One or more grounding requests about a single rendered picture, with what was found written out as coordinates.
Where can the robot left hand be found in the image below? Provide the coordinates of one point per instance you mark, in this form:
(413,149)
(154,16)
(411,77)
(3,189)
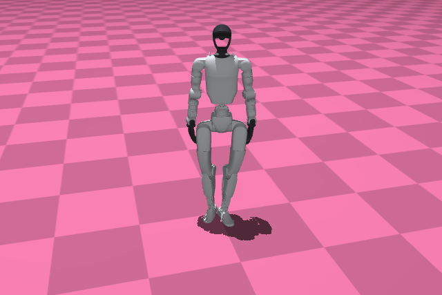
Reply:
(251,125)

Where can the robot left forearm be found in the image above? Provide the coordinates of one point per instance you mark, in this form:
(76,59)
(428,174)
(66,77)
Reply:
(251,109)

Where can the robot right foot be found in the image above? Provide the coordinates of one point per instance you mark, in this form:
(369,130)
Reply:
(210,214)

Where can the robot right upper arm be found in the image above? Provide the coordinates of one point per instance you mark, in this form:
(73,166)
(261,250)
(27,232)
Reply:
(196,77)

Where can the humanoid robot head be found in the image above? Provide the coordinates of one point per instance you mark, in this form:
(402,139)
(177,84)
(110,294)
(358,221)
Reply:
(222,31)

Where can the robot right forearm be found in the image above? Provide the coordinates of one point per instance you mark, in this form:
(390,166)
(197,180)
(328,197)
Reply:
(192,109)

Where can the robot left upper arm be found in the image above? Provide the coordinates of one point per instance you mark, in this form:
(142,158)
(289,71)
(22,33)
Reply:
(247,78)

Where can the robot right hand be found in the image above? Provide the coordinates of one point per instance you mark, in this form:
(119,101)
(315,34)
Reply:
(191,130)

